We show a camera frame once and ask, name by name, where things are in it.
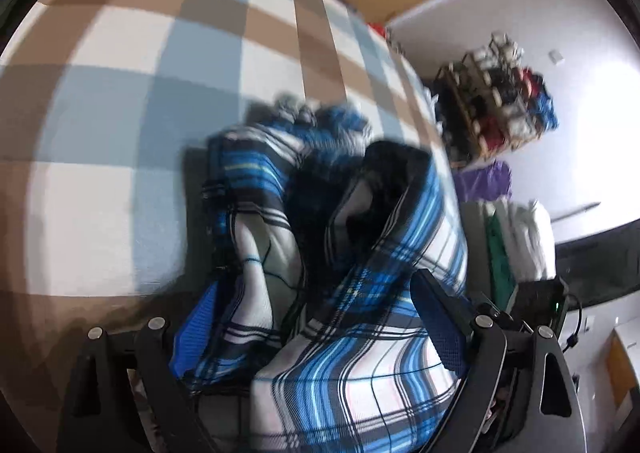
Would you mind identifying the purple cloth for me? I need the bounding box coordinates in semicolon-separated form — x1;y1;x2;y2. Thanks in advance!
452;160;512;202

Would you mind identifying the white folded garment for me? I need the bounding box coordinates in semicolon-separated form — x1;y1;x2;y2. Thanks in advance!
495;197;556;283

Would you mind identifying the wooden shoe rack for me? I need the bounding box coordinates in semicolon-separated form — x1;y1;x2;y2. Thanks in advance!
430;32;559;169

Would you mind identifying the green folded garment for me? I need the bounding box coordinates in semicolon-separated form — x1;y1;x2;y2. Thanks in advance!
485;214;515;310

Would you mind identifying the checkered brown blue bedsheet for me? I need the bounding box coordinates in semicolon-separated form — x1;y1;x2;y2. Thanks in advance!
1;0;450;419

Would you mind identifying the grey folded garment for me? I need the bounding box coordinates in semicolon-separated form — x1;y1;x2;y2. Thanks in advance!
460;202;491;298

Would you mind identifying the blue white plaid shirt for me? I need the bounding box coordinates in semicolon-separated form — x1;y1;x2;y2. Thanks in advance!
179;94;468;452

